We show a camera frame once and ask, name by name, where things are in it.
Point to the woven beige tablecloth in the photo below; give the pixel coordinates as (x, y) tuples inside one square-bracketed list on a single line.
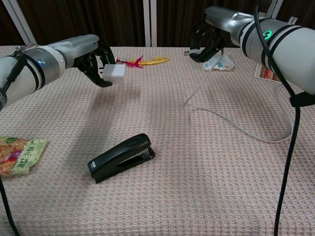
[(197, 184)]

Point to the slanted white frame post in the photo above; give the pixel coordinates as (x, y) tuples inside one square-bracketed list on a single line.
[(21, 24), (274, 8)]

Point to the white wet wipes packet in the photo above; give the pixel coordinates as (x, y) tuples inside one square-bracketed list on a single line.
[(222, 65)]

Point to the feather shuttlecock with green base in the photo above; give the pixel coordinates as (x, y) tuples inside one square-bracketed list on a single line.
[(137, 62)]

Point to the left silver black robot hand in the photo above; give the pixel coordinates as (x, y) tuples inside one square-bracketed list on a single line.
[(78, 48)]

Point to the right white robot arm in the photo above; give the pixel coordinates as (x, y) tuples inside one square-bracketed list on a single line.
[(295, 49)]

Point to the black stapler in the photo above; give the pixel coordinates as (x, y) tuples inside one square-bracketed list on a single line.
[(115, 157)]

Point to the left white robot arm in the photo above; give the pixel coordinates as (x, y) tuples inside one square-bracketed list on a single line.
[(29, 73)]

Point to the white charger block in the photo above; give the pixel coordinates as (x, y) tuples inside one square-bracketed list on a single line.
[(114, 75)]

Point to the dark brown curtain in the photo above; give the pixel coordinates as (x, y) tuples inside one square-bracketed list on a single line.
[(86, 17)]

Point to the red striped picture card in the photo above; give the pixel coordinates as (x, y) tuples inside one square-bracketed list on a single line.
[(267, 73)]

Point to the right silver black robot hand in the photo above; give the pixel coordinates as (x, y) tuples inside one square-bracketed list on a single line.
[(224, 19)]

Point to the green snack packet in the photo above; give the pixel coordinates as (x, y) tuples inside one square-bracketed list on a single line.
[(22, 155)]

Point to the upright white frame post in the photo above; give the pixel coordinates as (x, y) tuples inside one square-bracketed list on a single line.
[(150, 22)]

